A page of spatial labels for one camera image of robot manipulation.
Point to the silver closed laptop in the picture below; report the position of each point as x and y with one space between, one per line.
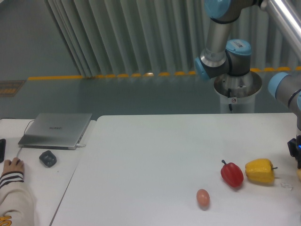
56 131

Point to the grey pleated curtain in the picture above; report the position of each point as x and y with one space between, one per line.
163 36

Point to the triangular bread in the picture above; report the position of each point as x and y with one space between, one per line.
298 172

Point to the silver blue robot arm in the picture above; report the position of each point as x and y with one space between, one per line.
228 61

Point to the person's hand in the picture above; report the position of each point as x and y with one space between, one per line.
15 165

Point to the brown egg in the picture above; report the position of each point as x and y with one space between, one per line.
203 198

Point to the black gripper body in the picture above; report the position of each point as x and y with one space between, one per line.
294 146

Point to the cream striped sleeve forearm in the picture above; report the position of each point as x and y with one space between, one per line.
16 202

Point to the black plastic holder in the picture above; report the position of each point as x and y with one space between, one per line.
48 159

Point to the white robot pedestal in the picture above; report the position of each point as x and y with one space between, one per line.
238 94

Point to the red bell pepper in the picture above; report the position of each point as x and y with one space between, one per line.
232 174

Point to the yellow bell pepper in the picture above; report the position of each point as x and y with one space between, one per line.
260 171

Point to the black keyboard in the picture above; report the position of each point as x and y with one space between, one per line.
2 149

